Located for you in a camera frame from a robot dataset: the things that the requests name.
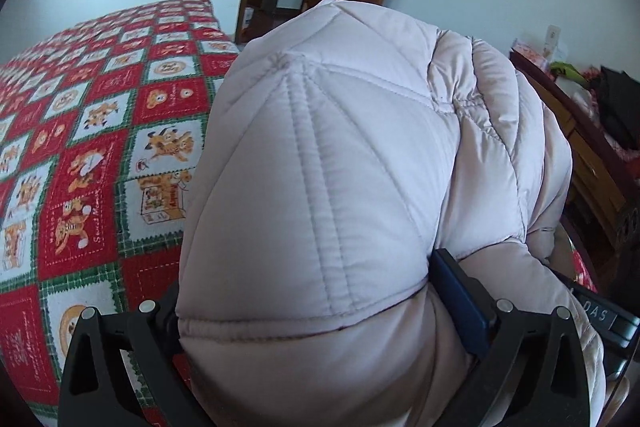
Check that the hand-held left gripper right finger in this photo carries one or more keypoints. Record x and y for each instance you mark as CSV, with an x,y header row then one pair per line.
x,y
460,302

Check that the dark wooden dresser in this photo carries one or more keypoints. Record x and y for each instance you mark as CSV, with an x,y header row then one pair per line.
x,y
595,167

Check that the green item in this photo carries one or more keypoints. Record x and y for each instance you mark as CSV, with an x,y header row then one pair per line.
x,y
566,71

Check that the pale pink puffer jacket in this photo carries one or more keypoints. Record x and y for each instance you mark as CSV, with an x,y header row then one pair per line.
x,y
325,157

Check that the white wall socket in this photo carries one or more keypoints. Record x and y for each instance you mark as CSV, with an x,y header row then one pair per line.
x,y
552,39

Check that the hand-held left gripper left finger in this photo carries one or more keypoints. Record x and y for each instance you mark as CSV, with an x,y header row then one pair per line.
x,y
160,313

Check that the red bear printed quilt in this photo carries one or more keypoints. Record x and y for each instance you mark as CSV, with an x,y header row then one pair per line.
x,y
100,132

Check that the black cloth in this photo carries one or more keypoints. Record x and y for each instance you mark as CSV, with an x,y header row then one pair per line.
x,y
620,107

